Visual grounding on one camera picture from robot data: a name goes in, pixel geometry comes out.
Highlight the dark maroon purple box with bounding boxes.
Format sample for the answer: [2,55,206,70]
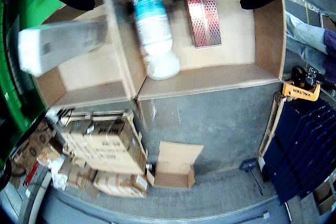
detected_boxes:
[181,0,223,49]

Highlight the open brown cardboard box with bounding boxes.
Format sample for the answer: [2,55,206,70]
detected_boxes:
[103,0,287,101]
[34,14,139,109]

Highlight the unfolded brown cardboard box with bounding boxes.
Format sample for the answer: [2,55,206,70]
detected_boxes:
[146,141,205,189]

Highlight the grey blue cloth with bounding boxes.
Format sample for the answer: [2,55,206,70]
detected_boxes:
[285,11,336,61]

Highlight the tall white carton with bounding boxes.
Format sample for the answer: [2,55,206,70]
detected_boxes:
[17,20,110,77]

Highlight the white bottle with teal label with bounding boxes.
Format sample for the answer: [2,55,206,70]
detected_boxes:
[131,0,181,80]

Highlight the green metal stepped rack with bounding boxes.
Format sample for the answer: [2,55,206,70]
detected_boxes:
[0,0,49,172]

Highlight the dark blue panel stack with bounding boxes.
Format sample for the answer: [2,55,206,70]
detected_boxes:
[262,100,336,204]

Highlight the printed brown shipping carton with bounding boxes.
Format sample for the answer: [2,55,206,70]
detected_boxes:
[85,119,148,175]

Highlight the white plastic bag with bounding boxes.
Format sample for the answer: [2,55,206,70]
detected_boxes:
[49,155,67,190]

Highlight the taped brown carton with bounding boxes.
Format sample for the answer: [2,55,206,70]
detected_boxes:
[93,170,149,198]

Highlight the wooden board frame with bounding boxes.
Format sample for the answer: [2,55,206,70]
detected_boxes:
[258,91,286,159]

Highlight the black long-handled floor tool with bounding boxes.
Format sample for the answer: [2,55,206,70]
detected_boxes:
[240,158,265,196]

